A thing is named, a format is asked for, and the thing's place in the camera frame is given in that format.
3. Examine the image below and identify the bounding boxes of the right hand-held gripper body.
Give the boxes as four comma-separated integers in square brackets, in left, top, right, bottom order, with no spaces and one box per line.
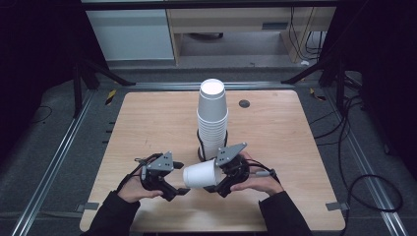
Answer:
[214,142,252,187]

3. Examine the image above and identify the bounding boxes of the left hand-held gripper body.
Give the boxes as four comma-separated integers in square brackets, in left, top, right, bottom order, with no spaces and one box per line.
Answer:
[140,150,175,199]

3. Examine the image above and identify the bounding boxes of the dark cup holder rack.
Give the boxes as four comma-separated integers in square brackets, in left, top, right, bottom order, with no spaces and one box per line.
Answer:
[196,128,229,162]

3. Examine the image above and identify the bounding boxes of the single white paper cup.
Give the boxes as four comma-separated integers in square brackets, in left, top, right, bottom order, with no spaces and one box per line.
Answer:
[182,158,223,190]

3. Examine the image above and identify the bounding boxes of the stack of white cups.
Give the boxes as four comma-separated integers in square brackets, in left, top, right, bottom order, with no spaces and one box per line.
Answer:
[196,78,229,161]

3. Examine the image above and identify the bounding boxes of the person's left hand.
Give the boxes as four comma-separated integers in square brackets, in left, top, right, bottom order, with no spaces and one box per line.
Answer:
[117,174,164,205]

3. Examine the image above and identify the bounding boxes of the person's right hand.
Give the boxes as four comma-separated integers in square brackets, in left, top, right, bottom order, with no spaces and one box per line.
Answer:
[229,150,285,197]

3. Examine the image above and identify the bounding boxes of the black metal stand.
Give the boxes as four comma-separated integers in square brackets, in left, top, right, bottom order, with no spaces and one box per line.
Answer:
[280,53,349,113]
[72,58,136,119]

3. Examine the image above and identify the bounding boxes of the white cabinet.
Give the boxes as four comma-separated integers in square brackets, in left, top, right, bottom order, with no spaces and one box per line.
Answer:
[86,9,175,62]

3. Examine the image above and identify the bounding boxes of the wooden desk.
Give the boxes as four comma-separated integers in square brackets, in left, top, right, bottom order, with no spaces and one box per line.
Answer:
[165,6,337,65]

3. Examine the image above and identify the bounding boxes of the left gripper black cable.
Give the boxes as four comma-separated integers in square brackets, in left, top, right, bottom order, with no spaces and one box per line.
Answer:
[116,152,164,195]

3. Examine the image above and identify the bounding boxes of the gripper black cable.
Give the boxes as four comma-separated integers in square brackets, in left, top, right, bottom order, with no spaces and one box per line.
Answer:
[244,158,281,185]
[116,152,164,195]

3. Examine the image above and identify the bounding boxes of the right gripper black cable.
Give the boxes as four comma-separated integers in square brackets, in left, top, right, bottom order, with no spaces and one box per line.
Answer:
[244,158,281,185]

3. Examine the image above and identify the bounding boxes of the grey cable plug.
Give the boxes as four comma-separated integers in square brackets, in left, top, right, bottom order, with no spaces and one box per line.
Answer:
[255,168,277,179]

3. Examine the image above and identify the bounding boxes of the aluminium floor rail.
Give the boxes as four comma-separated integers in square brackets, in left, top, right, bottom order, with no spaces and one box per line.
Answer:
[323,88,410,236]
[130,81,296,91]
[10,89,95,236]

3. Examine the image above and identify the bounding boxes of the grey table bracket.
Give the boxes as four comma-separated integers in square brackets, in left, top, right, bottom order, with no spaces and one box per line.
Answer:
[75,202,100,212]
[325,202,350,212]

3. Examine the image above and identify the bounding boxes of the thin black floor cable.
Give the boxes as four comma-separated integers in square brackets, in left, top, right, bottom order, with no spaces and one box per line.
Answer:
[30,105,54,125]

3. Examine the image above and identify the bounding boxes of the black cables under desk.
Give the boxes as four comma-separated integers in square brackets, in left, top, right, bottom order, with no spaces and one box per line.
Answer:
[289,6,327,63]

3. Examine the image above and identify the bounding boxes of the black looped floor cable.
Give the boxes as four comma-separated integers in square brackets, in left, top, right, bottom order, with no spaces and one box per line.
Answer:
[339,94,405,236]

